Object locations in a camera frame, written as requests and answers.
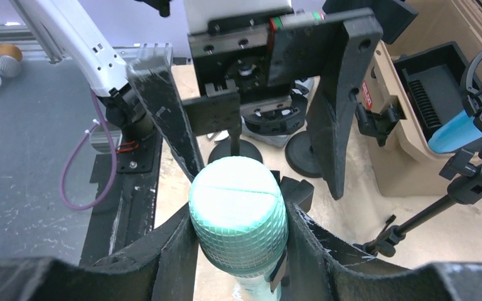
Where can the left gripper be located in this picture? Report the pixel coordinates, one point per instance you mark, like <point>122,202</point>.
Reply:
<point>247,64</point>

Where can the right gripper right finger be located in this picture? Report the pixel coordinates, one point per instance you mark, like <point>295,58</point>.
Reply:
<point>324,267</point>

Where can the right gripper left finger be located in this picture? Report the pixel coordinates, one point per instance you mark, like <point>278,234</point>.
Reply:
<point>158,266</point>

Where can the black shock-mount desk stand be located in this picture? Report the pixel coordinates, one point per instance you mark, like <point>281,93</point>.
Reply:
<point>283,121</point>

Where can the black clip desk stand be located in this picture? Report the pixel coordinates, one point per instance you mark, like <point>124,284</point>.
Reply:
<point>298,192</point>

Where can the mint green microphone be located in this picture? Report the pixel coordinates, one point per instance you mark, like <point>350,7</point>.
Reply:
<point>239,215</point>

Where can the blue microphone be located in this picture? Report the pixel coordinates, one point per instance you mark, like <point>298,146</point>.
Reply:
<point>457,133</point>

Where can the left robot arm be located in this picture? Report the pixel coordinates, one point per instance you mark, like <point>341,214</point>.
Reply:
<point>66,26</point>

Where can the black stand with pink microphone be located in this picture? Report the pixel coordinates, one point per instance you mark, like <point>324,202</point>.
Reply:
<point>300,156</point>

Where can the grey microphone on floor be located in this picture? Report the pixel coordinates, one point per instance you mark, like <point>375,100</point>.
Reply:
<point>9,66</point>

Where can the grey flat box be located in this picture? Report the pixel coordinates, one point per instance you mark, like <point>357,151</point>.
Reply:
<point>278,141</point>

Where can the tan plastic tool case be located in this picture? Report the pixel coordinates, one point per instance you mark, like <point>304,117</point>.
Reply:
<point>405,165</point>

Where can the black tray inside case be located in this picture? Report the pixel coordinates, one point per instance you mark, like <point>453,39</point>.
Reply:
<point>432,79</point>

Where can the orange object on floor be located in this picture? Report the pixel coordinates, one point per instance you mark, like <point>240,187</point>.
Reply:
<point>11,50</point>

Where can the black tripod shock-mount stand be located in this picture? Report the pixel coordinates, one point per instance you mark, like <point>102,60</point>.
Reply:
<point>463,169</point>

